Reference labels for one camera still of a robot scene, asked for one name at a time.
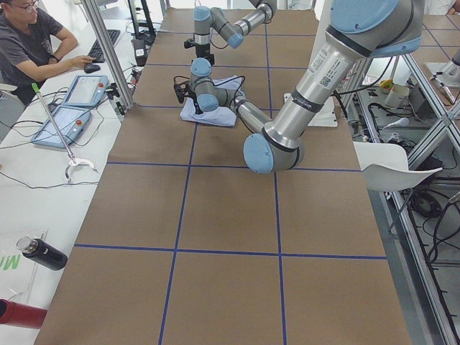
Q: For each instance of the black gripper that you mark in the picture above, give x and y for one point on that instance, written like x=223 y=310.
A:
x=203 y=49
x=194 y=100

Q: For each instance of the blue striped button shirt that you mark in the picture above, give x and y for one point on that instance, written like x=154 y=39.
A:
x=222 y=116

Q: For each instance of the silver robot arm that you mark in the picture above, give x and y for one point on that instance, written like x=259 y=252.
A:
x=205 y=19
x=357 y=29

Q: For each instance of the operator hand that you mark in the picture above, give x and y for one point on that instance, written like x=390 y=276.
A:
x=81 y=61

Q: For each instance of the black computer mouse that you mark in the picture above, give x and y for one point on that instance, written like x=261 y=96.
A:
x=91 y=68

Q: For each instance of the blue teach pendant far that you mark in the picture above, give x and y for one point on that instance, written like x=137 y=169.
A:
x=86 y=91

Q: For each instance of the blue teach pendant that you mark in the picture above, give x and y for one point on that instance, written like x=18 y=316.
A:
x=86 y=91
x=71 y=121

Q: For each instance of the blue teach pendant near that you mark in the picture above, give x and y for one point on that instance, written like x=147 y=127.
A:
x=71 y=121

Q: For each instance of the metal reacher grabber tool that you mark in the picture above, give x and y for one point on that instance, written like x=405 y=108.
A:
x=74 y=161

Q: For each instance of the seated operator grey shirt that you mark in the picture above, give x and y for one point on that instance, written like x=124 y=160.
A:
x=33 y=47

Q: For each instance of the white plastic chair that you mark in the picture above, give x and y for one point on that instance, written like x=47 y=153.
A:
x=385 y=167

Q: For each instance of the black water bottle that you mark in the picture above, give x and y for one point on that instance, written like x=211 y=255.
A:
x=42 y=253

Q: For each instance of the red cylinder bottle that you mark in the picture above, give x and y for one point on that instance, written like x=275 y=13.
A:
x=21 y=315

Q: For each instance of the grey aluminium frame post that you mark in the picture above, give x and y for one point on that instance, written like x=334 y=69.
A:
x=115 y=53

